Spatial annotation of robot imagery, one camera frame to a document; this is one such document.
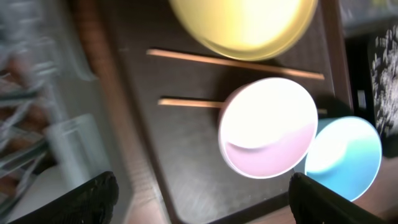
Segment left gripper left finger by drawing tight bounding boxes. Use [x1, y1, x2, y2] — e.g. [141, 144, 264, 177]
[11, 171, 119, 224]

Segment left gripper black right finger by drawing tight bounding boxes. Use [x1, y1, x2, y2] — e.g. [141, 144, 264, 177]
[288, 172, 385, 224]

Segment light blue bowl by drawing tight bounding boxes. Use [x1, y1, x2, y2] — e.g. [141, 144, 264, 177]
[303, 116, 382, 202]

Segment white pink bowl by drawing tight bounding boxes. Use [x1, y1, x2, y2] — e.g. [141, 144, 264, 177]
[218, 78, 318, 179]

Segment rice food scraps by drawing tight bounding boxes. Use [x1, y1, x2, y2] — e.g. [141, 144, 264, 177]
[368, 25, 397, 138]

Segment grey plastic dishwasher rack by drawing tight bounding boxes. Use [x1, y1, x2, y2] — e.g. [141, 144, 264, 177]
[1, 1, 109, 223]

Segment black waste tray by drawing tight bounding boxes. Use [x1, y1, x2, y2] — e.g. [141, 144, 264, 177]
[345, 22, 397, 158]

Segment clear plastic waste bin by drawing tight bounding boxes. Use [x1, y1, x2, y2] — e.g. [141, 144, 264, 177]
[339, 0, 397, 38]

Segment dark brown serving tray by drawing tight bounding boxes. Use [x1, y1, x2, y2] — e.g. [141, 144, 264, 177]
[102, 0, 355, 224]

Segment lower wooden chopstick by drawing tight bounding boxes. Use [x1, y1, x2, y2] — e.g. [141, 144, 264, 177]
[157, 98, 328, 115]

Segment wooden chopstick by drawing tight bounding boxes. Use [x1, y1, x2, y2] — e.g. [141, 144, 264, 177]
[157, 98, 328, 115]
[146, 49, 325, 80]

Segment upper wooden chopstick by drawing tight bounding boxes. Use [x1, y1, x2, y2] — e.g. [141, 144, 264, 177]
[146, 49, 325, 80]

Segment yellow round plate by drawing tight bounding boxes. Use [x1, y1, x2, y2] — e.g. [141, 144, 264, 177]
[169, 0, 318, 61]

